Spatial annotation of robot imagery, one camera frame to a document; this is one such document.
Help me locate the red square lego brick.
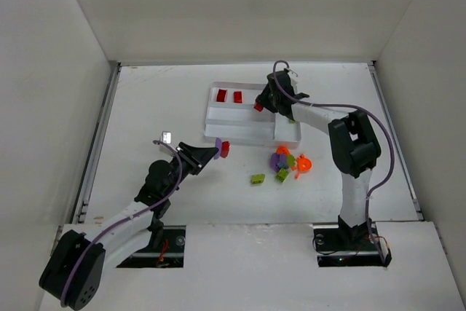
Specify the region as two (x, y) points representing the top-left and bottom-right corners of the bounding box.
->
(254, 103), (264, 112)

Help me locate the small purple lego brick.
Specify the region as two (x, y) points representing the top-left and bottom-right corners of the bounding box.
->
(213, 138), (223, 160)

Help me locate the red flower lego brick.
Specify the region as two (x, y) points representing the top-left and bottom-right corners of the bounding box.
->
(220, 141), (231, 158)

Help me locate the red curved lego brick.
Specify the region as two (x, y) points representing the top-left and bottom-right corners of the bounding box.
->
(233, 91), (242, 103)

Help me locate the large purple rounded lego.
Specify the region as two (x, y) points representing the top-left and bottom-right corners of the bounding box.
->
(269, 153), (288, 173)

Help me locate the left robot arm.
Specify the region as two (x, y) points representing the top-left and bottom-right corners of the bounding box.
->
(39, 141), (221, 310)

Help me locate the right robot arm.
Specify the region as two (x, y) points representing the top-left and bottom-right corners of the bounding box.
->
(256, 69), (382, 250)

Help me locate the white divided sorting tray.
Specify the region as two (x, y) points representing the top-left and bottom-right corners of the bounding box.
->
(204, 82), (301, 148)

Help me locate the orange arch lego piece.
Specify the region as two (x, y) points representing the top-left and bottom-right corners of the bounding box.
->
(276, 146), (291, 155)

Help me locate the green sloped lego brick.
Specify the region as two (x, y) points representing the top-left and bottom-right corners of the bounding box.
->
(250, 174), (265, 185)

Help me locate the orange curved lego piece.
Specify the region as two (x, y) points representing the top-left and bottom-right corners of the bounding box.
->
(296, 154), (312, 173)

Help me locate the green flat square lego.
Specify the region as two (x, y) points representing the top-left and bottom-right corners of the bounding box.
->
(275, 168), (290, 183)

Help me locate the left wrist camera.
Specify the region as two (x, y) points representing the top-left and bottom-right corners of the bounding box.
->
(160, 131), (172, 144)

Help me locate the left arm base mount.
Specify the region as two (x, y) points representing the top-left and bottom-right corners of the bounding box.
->
(117, 226), (186, 269)

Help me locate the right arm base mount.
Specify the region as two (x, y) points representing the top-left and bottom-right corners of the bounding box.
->
(312, 224), (392, 268)

